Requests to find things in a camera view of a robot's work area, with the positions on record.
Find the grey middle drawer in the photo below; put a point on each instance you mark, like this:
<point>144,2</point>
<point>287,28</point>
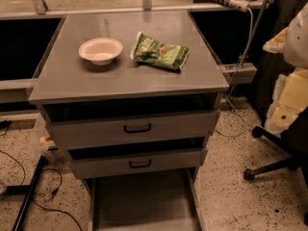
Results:
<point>138,163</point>

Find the green jalapeno chip bag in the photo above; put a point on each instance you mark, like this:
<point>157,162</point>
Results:
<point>150,51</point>

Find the grey open bottom drawer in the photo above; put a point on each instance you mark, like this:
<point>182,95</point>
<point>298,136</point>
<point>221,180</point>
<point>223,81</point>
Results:
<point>152,201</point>

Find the grey top drawer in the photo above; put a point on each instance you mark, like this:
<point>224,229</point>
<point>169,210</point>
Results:
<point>79,134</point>

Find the black metal floor frame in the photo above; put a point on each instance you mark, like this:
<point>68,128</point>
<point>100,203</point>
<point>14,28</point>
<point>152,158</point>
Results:
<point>27,191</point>

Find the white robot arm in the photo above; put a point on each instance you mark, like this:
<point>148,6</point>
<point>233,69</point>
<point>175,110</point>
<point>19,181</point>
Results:
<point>292,42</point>

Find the black office chair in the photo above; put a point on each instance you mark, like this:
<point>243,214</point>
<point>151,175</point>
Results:
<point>276,172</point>

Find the white paper bowl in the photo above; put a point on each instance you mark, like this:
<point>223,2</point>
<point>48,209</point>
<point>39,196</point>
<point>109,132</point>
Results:
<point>100,51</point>

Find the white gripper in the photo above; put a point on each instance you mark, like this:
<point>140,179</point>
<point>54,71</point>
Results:
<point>297,43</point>

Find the grey drawer cabinet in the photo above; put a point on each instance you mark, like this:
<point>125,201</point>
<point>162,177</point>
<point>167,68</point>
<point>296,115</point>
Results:
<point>113,116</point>

